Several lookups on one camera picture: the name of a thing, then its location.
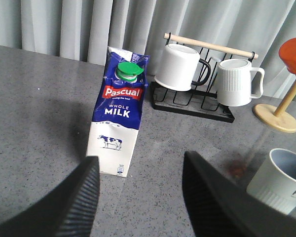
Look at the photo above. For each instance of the black wire mug rack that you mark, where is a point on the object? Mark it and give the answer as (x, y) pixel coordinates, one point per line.
(201, 100)

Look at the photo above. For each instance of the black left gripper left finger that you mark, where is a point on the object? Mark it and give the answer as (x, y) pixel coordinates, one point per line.
(67, 211)

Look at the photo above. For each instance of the orange mug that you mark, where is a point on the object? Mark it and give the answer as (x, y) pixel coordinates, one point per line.
(287, 53)

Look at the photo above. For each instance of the wooden mug tree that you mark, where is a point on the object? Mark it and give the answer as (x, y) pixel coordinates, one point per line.
(277, 117)

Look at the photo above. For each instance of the grey curtain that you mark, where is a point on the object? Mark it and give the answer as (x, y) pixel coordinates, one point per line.
(83, 29)

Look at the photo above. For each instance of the white ribbed mug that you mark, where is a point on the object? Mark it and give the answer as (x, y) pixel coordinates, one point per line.
(234, 83)

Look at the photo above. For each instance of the cream HOME mug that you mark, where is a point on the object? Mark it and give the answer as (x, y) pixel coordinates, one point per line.
(275, 181)

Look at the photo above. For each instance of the blue white milk carton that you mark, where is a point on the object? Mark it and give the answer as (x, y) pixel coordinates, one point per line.
(118, 111)

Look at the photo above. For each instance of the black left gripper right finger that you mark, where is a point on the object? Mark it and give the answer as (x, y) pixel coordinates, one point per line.
(218, 208)

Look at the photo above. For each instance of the white mug black handle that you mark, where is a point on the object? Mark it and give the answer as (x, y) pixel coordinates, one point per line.
(177, 68)

